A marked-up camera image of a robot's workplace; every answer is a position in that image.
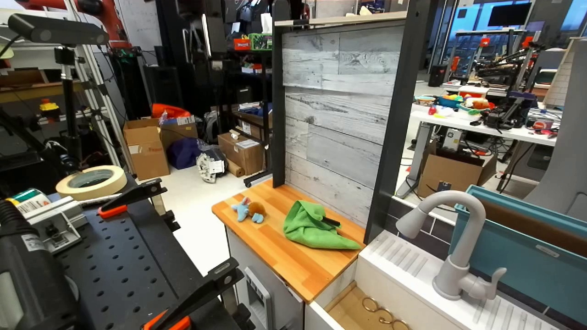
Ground cardboard box white label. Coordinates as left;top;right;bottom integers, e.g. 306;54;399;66
216;129;267;178

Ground grey wood panel backboard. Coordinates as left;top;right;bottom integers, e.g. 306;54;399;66
280;24;408;230

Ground white device with teal label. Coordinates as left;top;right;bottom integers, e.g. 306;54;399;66
5;187;54;220

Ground black perforated board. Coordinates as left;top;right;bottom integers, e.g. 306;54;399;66
53;197;245;330

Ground black frame foot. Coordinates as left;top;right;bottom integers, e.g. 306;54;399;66
241;173;273;189

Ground green cloth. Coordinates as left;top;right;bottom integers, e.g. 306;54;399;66
280;200;363;253

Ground black camera bar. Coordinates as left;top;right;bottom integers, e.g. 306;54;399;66
5;13;109;48

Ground white sink unit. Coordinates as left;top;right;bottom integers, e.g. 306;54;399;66
304;230;559;330

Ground cardboard box under table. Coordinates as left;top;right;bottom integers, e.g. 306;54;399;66
416;149;496;198

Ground wide black frame post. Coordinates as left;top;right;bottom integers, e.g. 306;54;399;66
364;0;441;244

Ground dark blue bag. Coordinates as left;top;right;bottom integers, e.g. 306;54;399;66
166;136;203;171

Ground masking tape roll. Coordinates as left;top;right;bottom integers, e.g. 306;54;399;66
53;164;128;202

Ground black and red 3D printer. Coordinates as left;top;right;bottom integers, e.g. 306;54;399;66
447;30;540;96

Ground thin black frame post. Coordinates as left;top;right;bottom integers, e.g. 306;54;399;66
269;24;287;189

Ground white work table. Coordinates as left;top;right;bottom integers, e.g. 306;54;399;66
396;103;557;198

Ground black camera stand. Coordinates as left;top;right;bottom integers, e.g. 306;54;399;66
53;44;84;169

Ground open cardboard box orange contents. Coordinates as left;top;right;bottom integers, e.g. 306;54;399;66
150;101;199;151

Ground black storage shelf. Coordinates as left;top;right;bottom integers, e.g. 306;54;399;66
208;0;276;143

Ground tall cardboard box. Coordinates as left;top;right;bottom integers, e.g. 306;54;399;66
122;120;172;182

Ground white cabinet under counter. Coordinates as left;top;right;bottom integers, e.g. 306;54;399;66
225;228;309;330

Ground grey kitchen faucet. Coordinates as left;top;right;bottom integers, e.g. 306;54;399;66
394;189;507;303

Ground blue and brown plushy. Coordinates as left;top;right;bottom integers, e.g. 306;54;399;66
230;197;269;226

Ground teal box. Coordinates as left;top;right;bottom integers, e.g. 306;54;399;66
449;184;587;327

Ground black clamp orange handle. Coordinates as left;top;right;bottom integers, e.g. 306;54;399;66
142;257;245;330
60;178;170;222

